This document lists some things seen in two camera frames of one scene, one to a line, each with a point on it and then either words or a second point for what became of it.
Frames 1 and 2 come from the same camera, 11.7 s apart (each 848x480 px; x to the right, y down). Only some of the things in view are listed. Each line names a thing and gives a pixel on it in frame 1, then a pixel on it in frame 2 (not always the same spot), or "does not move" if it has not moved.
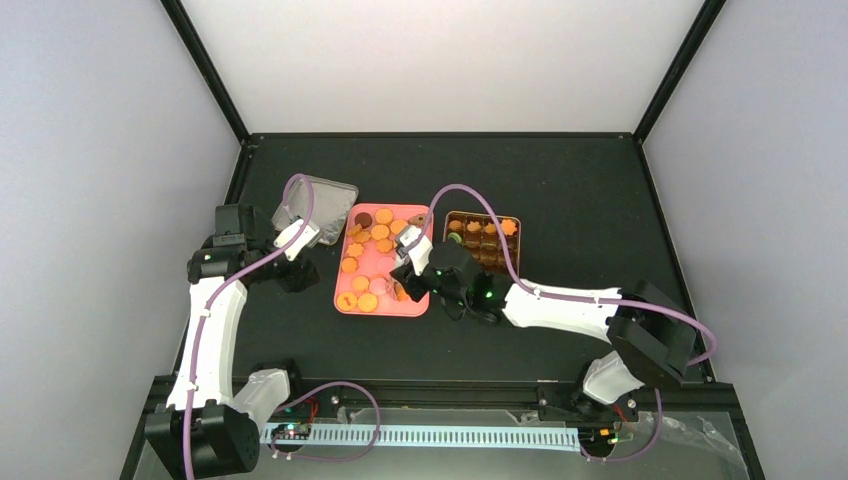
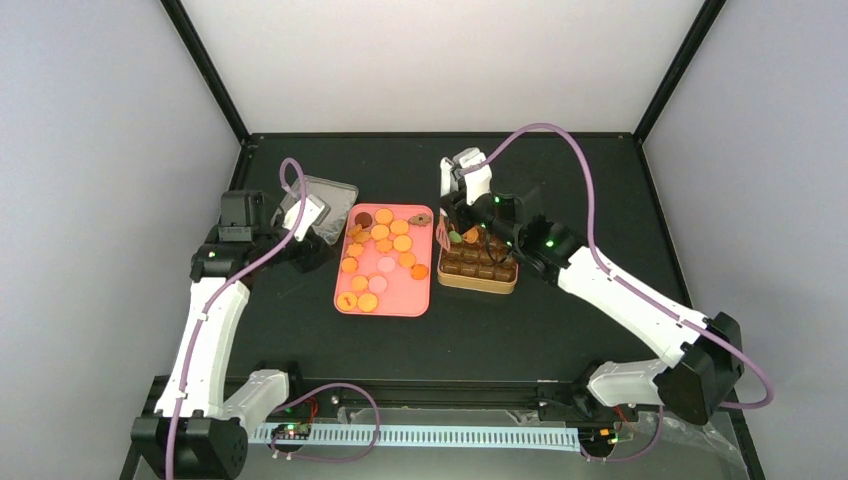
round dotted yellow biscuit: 379,232 does not move
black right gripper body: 414,291 → 460,223
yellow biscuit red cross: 346,301 does not move
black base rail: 555,398 does not move
